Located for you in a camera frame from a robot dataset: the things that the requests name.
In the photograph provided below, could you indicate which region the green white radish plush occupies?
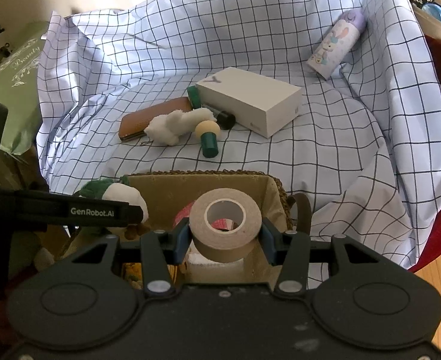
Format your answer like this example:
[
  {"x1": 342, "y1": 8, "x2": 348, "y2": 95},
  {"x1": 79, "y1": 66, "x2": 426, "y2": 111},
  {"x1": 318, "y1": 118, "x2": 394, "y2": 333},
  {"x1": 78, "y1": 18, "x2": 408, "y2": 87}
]
[{"x1": 74, "y1": 176, "x2": 149, "y2": 223}]

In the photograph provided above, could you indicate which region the brown leather wallet case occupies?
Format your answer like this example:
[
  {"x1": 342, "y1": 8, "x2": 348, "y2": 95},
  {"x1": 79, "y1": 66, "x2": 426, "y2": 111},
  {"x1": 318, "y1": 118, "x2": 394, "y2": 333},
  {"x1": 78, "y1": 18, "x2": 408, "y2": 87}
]
[{"x1": 118, "y1": 97, "x2": 192, "y2": 141}]

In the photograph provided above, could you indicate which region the green Beauty bag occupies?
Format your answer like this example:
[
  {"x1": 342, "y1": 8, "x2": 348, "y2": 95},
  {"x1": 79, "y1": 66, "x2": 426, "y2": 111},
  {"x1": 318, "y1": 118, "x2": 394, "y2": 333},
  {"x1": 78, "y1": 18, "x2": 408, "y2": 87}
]
[{"x1": 0, "y1": 21, "x2": 49, "y2": 155}]

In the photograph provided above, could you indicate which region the white checkered cloth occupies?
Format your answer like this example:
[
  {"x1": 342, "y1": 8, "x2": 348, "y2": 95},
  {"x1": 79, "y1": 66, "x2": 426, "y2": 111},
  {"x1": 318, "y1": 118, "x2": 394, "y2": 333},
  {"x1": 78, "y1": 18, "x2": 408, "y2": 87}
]
[{"x1": 35, "y1": 0, "x2": 441, "y2": 290}]

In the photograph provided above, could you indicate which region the white gauze pack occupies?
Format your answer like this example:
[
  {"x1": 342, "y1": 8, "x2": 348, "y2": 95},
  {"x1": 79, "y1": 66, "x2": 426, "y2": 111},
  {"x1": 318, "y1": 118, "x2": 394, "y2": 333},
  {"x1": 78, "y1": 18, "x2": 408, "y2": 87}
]
[{"x1": 185, "y1": 252, "x2": 245, "y2": 284}]

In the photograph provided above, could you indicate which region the green wooden mushroom peg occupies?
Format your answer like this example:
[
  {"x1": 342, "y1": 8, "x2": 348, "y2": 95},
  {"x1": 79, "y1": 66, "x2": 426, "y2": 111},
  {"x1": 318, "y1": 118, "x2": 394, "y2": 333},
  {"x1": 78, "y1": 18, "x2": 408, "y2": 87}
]
[{"x1": 194, "y1": 120, "x2": 221, "y2": 158}]

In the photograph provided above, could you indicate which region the white rectangular box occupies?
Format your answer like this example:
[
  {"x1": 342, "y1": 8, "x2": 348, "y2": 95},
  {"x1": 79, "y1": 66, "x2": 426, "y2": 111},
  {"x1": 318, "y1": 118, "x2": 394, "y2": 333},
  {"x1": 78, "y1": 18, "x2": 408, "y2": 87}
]
[{"x1": 195, "y1": 67, "x2": 304, "y2": 138}]

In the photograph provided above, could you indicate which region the beige tape roll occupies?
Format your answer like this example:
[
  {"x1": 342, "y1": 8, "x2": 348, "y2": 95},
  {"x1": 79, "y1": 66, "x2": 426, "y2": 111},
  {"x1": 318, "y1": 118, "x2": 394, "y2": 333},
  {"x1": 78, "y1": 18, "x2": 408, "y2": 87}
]
[{"x1": 189, "y1": 189, "x2": 262, "y2": 263}]

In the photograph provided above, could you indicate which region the purple bunny bottle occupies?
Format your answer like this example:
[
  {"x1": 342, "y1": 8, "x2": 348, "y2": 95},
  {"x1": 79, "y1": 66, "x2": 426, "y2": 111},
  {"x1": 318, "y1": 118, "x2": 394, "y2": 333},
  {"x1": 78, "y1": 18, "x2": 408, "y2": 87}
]
[{"x1": 307, "y1": 8, "x2": 367, "y2": 80}]

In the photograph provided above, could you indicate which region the pink white cloth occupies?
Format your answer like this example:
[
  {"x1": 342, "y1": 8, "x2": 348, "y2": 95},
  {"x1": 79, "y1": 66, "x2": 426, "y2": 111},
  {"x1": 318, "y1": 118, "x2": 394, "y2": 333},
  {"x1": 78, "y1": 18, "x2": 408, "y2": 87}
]
[{"x1": 172, "y1": 202, "x2": 239, "y2": 233}]

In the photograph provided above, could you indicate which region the white plush bunny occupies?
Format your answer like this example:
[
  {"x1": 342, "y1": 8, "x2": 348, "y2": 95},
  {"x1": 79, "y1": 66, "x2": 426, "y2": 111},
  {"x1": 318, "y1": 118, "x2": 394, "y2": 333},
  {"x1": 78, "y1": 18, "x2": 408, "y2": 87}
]
[{"x1": 144, "y1": 107, "x2": 216, "y2": 146}]

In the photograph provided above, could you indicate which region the woven wicker basket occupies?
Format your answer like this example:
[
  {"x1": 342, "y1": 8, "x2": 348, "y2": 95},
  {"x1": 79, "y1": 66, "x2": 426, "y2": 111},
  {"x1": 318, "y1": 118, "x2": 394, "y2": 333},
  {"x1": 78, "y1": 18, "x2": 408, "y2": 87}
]
[{"x1": 70, "y1": 170, "x2": 314, "y2": 285}]

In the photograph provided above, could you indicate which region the orange yellow knitted item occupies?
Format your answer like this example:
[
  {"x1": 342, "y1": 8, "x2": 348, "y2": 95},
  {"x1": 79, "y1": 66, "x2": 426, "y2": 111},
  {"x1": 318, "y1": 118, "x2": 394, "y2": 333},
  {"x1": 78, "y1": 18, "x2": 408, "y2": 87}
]
[{"x1": 123, "y1": 262, "x2": 143, "y2": 290}]

